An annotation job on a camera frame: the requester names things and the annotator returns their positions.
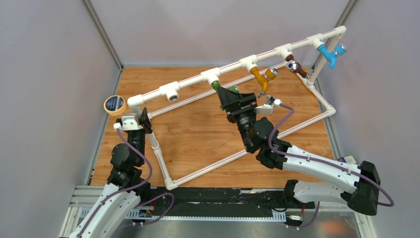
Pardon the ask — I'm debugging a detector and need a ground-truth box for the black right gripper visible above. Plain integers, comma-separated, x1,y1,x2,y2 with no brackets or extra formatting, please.
217,87,259,152

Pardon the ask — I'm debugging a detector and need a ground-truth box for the green water faucet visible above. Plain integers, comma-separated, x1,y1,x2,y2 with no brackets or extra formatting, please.
212,81,240,111

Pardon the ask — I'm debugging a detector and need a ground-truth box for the white PVC pipe frame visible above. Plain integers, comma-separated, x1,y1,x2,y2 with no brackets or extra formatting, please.
127,25,347,190

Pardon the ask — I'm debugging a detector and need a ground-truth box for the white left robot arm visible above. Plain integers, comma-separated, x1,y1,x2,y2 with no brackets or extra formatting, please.
69,108,153,238

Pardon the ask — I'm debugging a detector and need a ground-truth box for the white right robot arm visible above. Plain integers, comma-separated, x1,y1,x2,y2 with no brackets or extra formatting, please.
214,86,381,216

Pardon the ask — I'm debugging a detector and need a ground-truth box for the yellow water faucet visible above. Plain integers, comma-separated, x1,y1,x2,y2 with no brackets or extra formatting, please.
250,67,278,98

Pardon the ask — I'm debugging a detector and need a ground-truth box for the brown water faucet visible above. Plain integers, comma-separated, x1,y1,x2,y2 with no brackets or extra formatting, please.
285,54,310,79

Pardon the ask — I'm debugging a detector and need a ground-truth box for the blue water faucet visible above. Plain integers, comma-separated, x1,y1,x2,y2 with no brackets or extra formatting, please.
317,44,347,69

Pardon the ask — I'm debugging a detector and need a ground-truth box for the masking tape roll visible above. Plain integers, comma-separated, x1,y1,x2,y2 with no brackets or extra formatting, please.
103,95,127,116

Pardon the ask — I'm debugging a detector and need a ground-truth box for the blue green small box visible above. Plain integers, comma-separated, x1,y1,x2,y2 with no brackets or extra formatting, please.
337,156,357,164

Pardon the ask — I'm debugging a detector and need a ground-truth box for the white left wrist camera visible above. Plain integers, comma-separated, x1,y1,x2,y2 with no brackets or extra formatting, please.
113,113,144,131

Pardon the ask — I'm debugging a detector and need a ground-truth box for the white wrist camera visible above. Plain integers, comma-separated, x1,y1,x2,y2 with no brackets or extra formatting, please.
113,113,144,131
256,95,282,115

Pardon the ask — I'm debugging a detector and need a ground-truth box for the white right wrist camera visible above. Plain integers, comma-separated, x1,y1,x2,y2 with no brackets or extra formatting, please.
256,95,282,115

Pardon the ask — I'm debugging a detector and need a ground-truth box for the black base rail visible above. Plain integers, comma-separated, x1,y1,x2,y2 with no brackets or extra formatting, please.
142,187,316,220

